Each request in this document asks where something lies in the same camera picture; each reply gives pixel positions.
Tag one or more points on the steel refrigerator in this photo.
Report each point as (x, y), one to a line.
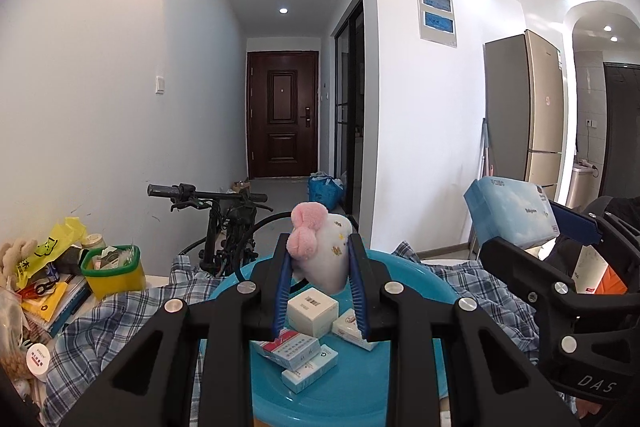
(525, 109)

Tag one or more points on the yellow plastic bag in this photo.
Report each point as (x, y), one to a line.
(61, 237)

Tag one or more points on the blue plastic basin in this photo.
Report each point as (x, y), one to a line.
(354, 391)

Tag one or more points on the pink white plush toy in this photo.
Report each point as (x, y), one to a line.
(318, 246)

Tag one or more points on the black bicycle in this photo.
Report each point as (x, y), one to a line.
(233, 220)

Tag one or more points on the beige stuffed animal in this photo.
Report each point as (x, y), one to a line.
(11, 254)

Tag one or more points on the yellow book stack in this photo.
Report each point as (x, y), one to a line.
(51, 311)

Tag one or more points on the white light switch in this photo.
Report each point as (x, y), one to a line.
(159, 85)

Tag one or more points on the white electrical panel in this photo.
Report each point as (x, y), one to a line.
(437, 22)

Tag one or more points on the pale green printed box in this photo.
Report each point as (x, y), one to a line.
(312, 371)

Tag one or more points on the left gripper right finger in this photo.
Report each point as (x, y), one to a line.
(490, 382)

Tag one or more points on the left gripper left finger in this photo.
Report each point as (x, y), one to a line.
(185, 349)

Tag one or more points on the blue wet wipes pack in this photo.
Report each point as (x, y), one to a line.
(517, 211)

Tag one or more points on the dark brown door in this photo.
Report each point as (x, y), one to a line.
(282, 113)

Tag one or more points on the white tissue pack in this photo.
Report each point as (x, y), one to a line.
(345, 327)

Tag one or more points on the clear zip bag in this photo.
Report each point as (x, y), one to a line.
(12, 356)

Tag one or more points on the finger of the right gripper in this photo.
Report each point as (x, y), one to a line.
(611, 227)
(602, 320)

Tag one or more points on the beige white square box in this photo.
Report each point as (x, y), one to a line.
(312, 313)

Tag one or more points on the yellow green bin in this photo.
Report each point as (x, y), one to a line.
(113, 270)

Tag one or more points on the blue plaid cloth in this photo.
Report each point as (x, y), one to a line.
(93, 340)

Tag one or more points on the white round jar lid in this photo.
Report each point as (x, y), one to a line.
(38, 360)

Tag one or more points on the red white cigarette box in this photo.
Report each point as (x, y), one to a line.
(290, 350)

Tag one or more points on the blue shopping bag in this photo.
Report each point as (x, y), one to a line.
(325, 190)

